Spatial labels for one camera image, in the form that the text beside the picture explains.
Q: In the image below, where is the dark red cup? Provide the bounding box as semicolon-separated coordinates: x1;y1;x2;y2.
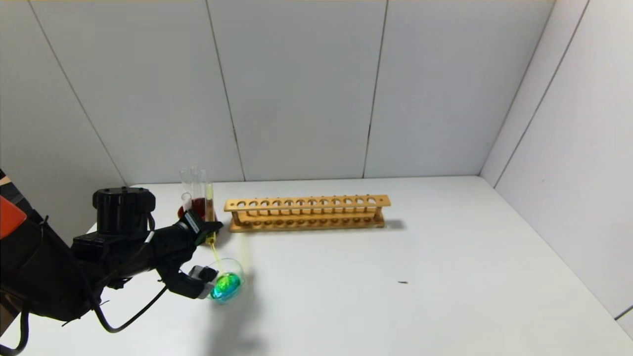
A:
177;198;218;246

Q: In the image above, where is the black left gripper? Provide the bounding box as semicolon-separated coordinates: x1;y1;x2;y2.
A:
153;209;224;261

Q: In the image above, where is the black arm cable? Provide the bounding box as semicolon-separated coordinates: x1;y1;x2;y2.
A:
93;286;169;333

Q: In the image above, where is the clear glass dish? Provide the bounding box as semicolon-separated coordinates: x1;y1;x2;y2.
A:
207;258;246;304

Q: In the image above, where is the test tube with yellow pigment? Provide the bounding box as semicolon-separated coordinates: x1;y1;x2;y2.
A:
205;184;218;246

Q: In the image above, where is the wooden test tube rack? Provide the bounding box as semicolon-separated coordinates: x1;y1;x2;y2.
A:
224;195;391;233

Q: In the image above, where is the person in dark clothing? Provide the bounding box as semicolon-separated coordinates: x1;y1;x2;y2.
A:
0;170;45;239

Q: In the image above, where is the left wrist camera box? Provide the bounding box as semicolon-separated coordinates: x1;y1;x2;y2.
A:
166;266;219;300

